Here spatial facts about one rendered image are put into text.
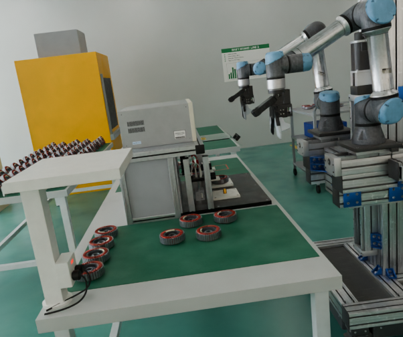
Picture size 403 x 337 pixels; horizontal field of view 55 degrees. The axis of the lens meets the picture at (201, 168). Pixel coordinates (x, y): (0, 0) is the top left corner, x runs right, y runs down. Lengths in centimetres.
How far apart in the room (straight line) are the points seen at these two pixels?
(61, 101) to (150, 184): 395
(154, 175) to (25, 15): 625
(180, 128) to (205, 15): 561
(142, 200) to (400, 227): 142
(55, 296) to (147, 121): 101
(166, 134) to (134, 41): 552
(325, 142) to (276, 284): 128
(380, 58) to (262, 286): 108
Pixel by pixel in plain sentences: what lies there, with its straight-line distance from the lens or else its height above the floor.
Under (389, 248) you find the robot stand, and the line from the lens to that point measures 245.
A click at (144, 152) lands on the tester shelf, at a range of 194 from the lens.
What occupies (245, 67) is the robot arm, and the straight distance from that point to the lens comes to 253.
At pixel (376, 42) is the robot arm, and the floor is 149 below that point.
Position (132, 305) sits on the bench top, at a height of 75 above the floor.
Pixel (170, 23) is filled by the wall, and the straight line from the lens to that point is 751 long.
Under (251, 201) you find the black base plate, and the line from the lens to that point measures 208.
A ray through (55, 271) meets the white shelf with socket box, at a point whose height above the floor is 87.
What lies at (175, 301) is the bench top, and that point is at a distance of 134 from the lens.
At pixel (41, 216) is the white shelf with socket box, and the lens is 135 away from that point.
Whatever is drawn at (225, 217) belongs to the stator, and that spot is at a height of 78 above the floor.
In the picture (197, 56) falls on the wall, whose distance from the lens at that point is 747.
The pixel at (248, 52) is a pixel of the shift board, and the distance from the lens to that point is 759.
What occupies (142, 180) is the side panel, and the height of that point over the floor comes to 97.
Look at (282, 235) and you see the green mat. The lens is 171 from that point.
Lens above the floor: 144
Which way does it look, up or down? 13 degrees down
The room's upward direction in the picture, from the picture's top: 7 degrees counter-clockwise
